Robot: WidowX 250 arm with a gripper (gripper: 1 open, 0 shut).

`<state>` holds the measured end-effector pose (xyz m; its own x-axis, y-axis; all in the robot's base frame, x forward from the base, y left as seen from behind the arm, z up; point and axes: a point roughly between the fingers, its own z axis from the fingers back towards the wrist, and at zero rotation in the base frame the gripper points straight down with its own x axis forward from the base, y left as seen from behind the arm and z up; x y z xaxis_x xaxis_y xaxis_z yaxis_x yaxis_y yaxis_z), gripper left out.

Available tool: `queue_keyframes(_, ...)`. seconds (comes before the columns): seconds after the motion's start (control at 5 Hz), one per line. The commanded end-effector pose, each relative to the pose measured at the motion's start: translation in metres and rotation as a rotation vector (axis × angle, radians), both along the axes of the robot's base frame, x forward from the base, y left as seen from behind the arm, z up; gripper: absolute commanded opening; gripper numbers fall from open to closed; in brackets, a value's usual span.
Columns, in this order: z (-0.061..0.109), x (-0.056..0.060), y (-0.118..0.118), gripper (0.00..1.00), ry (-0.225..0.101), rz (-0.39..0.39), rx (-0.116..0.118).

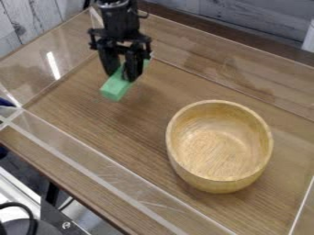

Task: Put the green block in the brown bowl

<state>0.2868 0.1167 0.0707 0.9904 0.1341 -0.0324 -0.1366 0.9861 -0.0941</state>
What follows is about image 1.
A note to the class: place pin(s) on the black metal bracket with screw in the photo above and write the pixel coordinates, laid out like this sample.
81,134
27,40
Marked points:
53,223

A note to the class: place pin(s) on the green rectangular block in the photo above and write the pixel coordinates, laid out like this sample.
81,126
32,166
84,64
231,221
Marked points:
116,86

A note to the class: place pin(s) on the clear acrylic tray wall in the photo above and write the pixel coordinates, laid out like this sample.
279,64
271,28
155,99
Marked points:
101,148

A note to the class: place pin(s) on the brown wooden bowl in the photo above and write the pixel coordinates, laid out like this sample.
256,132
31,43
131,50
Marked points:
219,145

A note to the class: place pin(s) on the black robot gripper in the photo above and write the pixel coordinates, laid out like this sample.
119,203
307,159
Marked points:
120,19

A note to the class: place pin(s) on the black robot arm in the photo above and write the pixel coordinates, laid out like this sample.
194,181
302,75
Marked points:
121,46

